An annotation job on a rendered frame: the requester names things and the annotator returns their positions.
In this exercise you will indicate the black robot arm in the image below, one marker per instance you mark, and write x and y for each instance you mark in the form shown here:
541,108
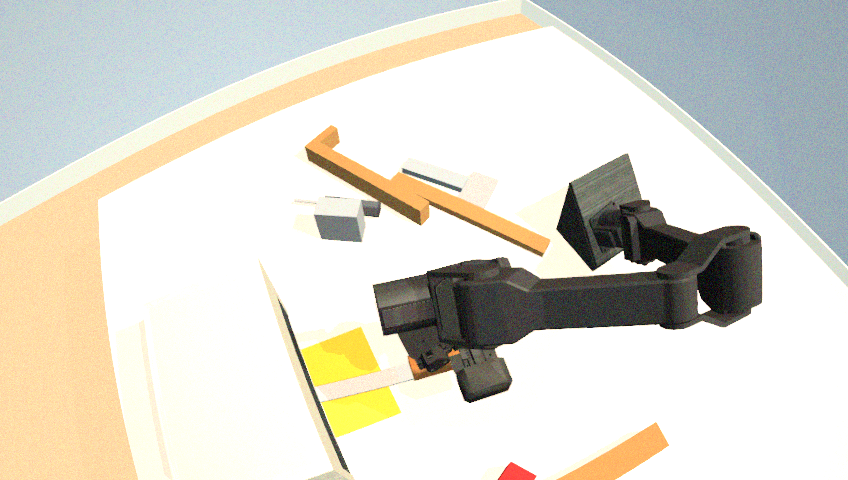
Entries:
483,304

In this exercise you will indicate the black-handled tool with grey metal rod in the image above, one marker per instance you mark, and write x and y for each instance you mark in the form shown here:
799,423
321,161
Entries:
371,208

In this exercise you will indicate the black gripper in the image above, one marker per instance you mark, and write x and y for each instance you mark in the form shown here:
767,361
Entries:
480,373

